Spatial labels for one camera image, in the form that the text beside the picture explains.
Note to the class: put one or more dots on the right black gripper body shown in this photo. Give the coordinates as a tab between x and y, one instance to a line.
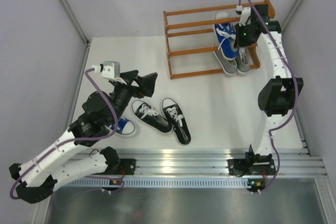
242	38

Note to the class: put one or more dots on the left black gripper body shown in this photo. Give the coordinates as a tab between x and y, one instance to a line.
123	94

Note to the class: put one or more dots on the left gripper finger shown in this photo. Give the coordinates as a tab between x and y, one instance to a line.
146	84
131	75

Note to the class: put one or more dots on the blue sneaker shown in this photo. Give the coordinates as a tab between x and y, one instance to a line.
126	128
226	35

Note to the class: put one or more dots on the grey sneaker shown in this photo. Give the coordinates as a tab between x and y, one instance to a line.
243	66
229	67

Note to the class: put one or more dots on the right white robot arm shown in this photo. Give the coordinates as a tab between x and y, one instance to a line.
278	99

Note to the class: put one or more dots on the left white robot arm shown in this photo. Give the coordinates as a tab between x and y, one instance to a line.
40	177

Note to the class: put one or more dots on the orange wooden shoe shelf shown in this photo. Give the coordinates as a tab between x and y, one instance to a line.
191	38

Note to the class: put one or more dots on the black sneaker left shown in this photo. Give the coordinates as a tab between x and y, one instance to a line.
150	117

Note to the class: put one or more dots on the black sneaker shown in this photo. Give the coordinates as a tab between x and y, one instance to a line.
175	116
150	117

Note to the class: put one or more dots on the black sneaker right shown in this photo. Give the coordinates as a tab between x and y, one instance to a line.
175	116

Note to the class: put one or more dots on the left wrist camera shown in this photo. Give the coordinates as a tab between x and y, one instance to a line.
109	70

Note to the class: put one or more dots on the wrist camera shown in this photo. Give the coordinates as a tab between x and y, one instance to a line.
244	13
109	70

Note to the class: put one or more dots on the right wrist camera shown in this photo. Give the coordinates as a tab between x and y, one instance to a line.
244	13

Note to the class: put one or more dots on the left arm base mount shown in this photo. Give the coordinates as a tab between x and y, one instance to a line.
127	166

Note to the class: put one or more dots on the slotted cable duct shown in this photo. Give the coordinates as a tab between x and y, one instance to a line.
151	182

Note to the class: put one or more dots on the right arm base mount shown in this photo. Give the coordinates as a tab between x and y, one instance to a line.
241	167

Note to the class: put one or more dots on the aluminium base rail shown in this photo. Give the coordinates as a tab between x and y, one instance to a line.
294	163

